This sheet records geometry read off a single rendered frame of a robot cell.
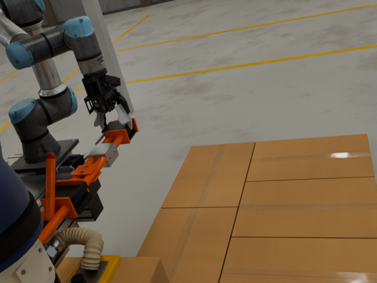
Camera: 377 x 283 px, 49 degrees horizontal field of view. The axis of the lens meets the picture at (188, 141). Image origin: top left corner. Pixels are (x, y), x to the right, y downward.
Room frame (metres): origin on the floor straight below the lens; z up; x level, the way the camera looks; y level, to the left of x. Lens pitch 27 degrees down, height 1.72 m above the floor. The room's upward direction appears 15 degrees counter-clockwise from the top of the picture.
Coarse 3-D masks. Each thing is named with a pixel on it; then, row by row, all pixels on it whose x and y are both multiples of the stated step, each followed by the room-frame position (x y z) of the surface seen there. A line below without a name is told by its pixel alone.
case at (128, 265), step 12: (60, 264) 0.97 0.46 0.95; (72, 264) 0.95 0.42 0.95; (120, 264) 0.90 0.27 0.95; (132, 264) 0.88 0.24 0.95; (144, 264) 0.87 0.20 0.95; (156, 264) 0.86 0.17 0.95; (60, 276) 0.91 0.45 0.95; (120, 276) 0.85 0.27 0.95; (132, 276) 0.84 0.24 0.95; (144, 276) 0.83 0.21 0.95; (156, 276) 0.84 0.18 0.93
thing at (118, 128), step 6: (114, 120) 1.26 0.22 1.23; (132, 120) 1.23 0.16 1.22; (114, 126) 1.21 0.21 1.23; (120, 126) 1.20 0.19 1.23; (126, 126) 1.19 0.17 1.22; (132, 126) 1.23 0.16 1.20; (108, 132) 1.18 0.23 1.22; (114, 132) 1.17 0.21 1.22; (120, 132) 1.17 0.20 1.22; (126, 132) 1.16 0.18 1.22; (132, 132) 1.22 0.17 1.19; (114, 138) 1.18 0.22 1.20; (126, 138) 1.16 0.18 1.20
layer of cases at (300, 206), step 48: (240, 144) 2.10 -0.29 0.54; (288, 144) 1.96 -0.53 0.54; (336, 144) 1.83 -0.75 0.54; (192, 192) 1.75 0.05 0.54; (240, 192) 1.64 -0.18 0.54; (288, 192) 1.54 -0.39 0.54; (336, 192) 1.45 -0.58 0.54; (144, 240) 1.48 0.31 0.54; (192, 240) 1.39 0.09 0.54; (240, 240) 1.32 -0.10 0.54; (288, 240) 1.24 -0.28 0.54; (336, 240) 1.18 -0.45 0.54
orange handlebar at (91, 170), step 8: (120, 136) 1.16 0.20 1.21; (88, 160) 1.05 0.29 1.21; (104, 160) 1.04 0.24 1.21; (80, 168) 1.00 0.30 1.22; (88, 168) 0.99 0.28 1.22; (96, 168) 0.99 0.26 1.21; (80, 176) 0.98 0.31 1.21; (88, 176) 0.96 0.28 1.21; (96, 176) 0.98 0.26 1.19; (88, 184) 0.94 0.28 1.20; (64, 208) 0.83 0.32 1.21; (56, 216) 0.80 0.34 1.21; (64, 216) 0.82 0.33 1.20; (48, 224) 0.78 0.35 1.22; (56, 224) 0.79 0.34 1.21; (48, 232) 0.76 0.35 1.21; (40, 240) 0.73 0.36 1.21
